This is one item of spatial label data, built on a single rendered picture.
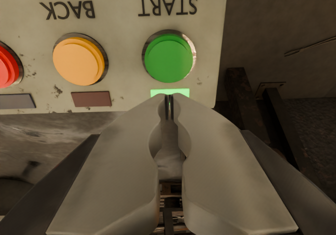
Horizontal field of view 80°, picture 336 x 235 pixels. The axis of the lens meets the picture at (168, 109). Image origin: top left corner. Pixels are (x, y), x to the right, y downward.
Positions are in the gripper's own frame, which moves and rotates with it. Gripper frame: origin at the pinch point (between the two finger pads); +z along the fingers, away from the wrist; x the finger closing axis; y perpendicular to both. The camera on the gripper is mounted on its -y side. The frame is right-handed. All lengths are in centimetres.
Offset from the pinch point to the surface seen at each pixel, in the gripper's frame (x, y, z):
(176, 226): 0.6, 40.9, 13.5
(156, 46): -0.9, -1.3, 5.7
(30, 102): -13.4, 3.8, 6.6
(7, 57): -13.1, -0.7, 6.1
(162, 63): -0.5, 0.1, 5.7
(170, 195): -3, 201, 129
